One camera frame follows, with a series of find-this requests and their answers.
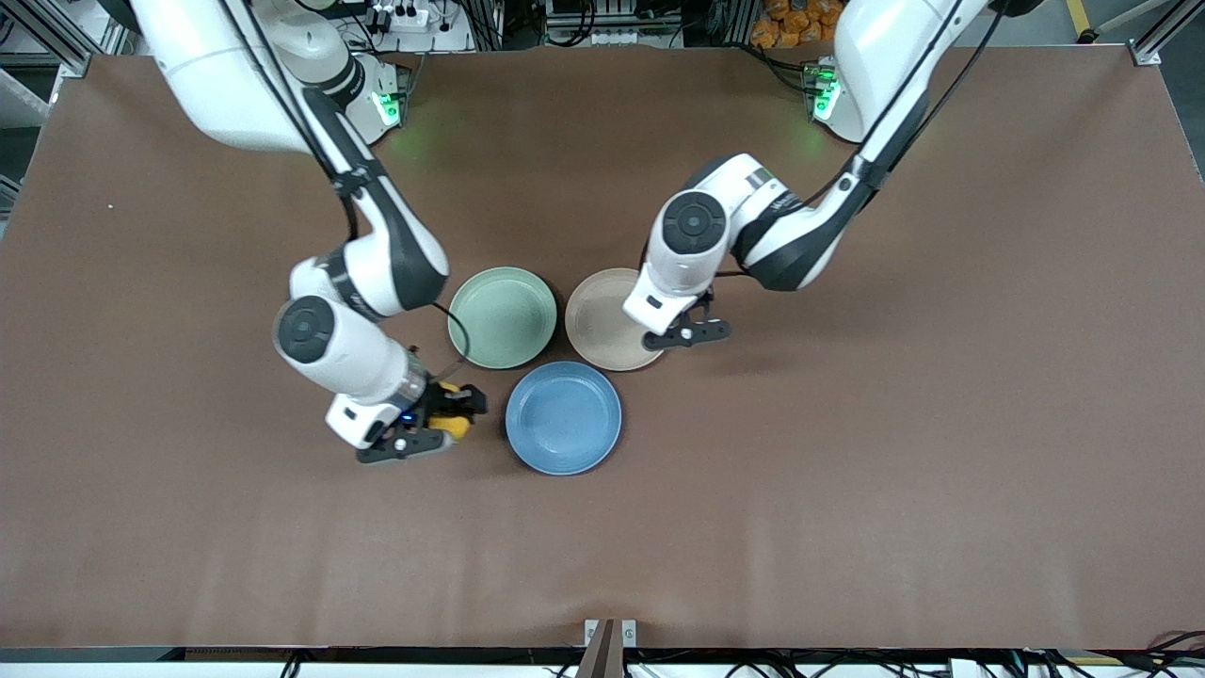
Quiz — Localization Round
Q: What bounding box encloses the blue plate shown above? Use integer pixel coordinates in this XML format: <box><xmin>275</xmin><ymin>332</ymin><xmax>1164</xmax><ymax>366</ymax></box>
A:
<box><xmin>505</xmin><ymin>361</ymin><xmax>623</xmax><ymax>476</ymax></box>

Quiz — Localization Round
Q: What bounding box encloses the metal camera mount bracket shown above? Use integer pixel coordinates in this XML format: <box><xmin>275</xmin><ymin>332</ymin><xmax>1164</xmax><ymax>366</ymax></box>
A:
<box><xmin>576</xmin><ymin>618</ymin><xmax>639</xmax><ymax>678</ymax></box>

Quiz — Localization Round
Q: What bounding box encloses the green plate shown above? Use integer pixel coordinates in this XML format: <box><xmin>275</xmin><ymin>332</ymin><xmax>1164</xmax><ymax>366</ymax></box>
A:
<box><xmin>447</xmin><ymin>266</ymin><xmax>558</xmax><ymax>370</ymax></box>

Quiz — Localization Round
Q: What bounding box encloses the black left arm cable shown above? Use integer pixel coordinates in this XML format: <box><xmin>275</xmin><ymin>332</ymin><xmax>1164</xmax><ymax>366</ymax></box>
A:
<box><xmin>715</xmin><ymin>0</ymin><xmax>1020</xmax><ymax>280</ymax></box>

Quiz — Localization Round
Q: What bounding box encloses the bag of orange items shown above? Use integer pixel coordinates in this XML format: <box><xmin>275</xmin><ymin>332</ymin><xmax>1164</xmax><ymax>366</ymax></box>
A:
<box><xmin>749</xmin><ymin>0</ymin><xmax>853</xmax><ymax>50</ymax></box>

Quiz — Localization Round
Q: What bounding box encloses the yellow lemon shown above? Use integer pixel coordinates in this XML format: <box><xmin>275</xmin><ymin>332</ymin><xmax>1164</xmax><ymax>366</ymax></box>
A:
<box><xmin>427</xmin><ymin>381</ymin><xmax>473</xmax><ymax>443</ymax></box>

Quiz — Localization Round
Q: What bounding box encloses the beige plate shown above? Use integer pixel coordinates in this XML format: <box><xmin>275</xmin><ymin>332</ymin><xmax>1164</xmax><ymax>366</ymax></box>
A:
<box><xmin>565</xmin><ymin>267</ymin><xmax>671</xmax><ymax>372</ymax></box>

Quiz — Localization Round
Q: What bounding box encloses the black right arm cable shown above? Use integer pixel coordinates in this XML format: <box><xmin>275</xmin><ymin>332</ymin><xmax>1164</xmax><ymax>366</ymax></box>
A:
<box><xmin>221</xmin><ymin>0</ymin><xmax>473</xmax><ymax>387</ymax></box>

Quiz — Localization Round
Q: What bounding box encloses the aluminium frame profile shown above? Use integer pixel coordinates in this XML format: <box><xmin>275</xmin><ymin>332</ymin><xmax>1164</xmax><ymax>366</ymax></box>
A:
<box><xmin>0</xmin><ymin>0</ymin><xmax>133</xmax><ymax>78</ymax></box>
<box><xmin>1130</xmin><ymin>0</ymin><xmax>1205</xmax><ymax>67</ymax></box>

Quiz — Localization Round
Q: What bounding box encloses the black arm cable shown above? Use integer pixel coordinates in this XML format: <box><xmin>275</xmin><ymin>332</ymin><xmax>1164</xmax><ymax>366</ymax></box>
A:
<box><xmin>221</xmin><ymin>0</ymin><xmax>473</xmax><ymax>387</ymax></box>
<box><xmin>715</xmin><ymin>0</ymin><xmax>1020</xmax><ymax>280</ymax></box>

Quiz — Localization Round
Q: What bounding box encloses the white power strip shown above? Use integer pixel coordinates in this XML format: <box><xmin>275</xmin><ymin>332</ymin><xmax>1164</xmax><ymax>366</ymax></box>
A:
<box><xmin>370</xmin><ymin>3</ymin><xmax>431</xmax><ymax>30</ymax></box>

